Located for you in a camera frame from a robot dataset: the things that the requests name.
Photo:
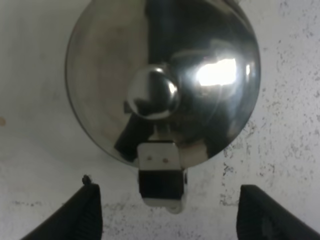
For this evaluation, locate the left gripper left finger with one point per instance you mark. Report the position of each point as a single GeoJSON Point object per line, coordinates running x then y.
{"type": "Point", "coordinates": [80, 218]}

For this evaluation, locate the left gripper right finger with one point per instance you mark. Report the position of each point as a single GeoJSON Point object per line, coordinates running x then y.
{"type": "Point", "coordinates": [260, 217]}

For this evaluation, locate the stainless steel teapot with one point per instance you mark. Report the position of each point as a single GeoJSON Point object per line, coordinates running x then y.
{"type": "Point", "coordinates": [163, 85]}

